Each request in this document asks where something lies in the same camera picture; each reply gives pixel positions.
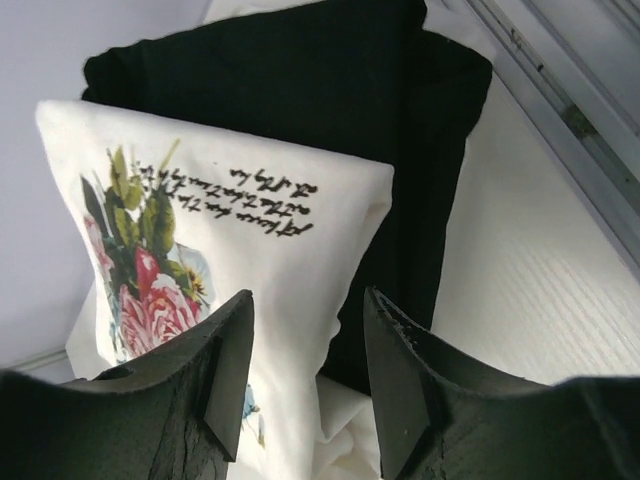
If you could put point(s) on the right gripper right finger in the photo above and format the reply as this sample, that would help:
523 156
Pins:
441 414

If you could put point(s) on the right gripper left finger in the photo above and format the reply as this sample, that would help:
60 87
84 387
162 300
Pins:
173 413

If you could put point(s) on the white floral t shirt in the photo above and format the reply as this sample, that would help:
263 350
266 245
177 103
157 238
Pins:
177 218

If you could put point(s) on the folded black t shirt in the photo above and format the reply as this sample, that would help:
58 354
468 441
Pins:
398 82

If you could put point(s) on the right aluminium table rail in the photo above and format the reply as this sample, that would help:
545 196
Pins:
574 68

